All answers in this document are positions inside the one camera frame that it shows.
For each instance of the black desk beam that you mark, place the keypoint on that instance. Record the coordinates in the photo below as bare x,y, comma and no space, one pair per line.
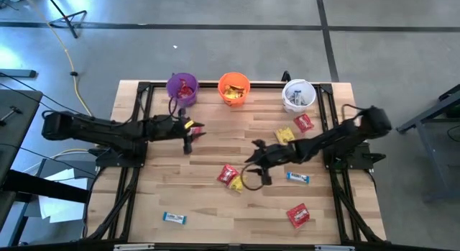
43,188

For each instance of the yellow Sour Patch candy bag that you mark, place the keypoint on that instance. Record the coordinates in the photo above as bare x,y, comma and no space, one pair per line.
238,184
239,88
284,136
231,94

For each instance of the silver bracket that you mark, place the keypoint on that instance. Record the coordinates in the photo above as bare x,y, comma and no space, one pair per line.
334,248
134,247

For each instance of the black flat bar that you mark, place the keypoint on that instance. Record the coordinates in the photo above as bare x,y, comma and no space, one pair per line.
18,73

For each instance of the white paper sheets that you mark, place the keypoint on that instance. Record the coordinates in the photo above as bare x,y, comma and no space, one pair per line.
61,208

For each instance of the black tripod stand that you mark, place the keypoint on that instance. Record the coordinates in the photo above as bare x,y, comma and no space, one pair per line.
60,14

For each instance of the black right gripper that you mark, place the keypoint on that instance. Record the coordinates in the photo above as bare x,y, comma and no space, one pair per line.
280,153

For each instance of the red Skittles candy bag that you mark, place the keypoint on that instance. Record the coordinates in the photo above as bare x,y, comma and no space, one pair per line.
185,83
196,130
298,215
304,123
184,93
227,174

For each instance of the purple Halloween face bucket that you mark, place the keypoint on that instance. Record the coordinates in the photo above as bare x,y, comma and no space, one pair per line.
171,86

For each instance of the black clamp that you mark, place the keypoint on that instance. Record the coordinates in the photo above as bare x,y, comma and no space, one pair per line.
286,77

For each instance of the black desk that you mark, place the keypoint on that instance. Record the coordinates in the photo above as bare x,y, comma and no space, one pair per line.
18,154

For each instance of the black metal table frame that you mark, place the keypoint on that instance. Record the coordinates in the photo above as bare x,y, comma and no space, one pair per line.
208,85

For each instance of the dark grey metal cart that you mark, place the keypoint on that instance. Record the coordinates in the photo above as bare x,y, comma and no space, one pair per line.
424,118

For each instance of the white ghost face bucket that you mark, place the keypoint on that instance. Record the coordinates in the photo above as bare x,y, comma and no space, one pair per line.
285,101

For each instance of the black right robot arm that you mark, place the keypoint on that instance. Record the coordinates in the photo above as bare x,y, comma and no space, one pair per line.
330,139

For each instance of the white blue Hershey's candy bar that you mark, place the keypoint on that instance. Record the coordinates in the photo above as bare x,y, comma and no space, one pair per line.
295,99
304,96
298,177
174,218

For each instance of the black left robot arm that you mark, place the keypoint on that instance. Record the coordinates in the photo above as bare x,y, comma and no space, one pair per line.
93,128

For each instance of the orange pumpkin face bucket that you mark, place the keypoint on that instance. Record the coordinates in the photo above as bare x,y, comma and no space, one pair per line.
233,103

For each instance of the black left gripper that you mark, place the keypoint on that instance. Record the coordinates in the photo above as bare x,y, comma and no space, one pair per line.
165,128

